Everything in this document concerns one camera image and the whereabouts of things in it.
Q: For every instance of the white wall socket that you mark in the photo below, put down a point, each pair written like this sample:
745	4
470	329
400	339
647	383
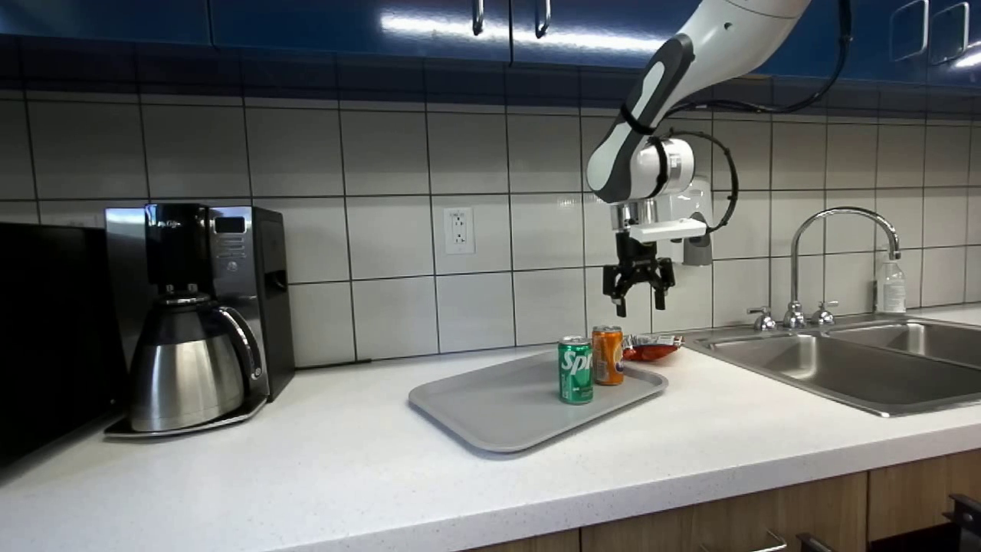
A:
459	230

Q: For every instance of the black and steel coffee maker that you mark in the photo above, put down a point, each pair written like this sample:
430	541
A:
245	291

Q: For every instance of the steel coffee carafe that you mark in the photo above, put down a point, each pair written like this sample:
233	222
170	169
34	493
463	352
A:
188	368

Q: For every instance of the orange snack bag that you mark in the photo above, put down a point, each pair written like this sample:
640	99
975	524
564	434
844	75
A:
651	351

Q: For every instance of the blue cabinet door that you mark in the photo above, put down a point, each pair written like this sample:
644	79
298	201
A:
598	31
100	19
345	27

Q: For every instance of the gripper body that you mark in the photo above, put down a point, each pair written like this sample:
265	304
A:
638	268

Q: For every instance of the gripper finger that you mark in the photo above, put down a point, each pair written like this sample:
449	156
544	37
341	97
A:
657	297
622	305

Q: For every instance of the green soda can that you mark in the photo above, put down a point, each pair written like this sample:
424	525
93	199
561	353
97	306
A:
575	372

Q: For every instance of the wooden cabinet door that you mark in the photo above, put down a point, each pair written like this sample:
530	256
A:
920	491
728	514

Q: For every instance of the orange soda can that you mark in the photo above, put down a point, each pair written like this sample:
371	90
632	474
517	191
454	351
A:
608	356

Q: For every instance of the chrome tap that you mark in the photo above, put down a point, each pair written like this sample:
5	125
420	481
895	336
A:
797	261

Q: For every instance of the grey plastic tray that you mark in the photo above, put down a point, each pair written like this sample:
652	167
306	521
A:
498	406

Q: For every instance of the black microwave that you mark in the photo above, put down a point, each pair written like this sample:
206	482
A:
54	337

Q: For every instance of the chrome tap lever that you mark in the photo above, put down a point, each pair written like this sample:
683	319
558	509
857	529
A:
762	320
824	313

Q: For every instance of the blue wall cabinet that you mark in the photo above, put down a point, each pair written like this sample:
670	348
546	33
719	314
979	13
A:
306	23

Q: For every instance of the steel double sink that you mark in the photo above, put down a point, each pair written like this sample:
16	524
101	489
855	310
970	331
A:
843	368

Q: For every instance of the clear plastic bottle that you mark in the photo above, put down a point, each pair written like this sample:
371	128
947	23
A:
890	290

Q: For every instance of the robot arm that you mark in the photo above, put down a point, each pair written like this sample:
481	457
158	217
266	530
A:
713	38

